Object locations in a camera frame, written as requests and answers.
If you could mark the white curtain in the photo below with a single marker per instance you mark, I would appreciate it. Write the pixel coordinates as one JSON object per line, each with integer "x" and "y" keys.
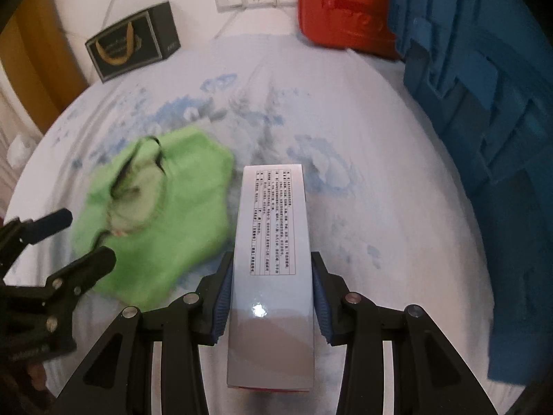
{"x": 8, "y": 108}

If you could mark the black gift box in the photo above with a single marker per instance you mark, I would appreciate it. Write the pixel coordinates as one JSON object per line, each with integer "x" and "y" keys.
{"x": 129, "y": 43}

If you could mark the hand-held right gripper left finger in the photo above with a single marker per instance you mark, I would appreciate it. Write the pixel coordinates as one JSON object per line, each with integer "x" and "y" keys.
{"x": 222, "y": 307}

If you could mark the blue plastic crate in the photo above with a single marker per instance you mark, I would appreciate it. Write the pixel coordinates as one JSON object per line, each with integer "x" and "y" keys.
{"x": 497, "y": 138}

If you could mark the red plastic suitcase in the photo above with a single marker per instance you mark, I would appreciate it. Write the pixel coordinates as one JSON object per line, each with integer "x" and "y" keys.
{"x": 345, "y": 13}

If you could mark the white medicine box red end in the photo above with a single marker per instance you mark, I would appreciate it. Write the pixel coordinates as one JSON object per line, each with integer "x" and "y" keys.
{"x": 272, "y": 268}

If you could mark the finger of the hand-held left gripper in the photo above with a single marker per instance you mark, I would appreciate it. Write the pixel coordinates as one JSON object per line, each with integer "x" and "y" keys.
{"x": 86, "y": 270}
{"x": 52, "y": 224}

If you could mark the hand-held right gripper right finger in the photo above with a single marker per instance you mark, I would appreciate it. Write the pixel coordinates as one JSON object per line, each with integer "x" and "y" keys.
{"x": 322, "y": 307}

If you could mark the green plush bag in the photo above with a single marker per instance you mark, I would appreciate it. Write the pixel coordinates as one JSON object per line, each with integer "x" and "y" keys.
{"x": 173, "y": 207}

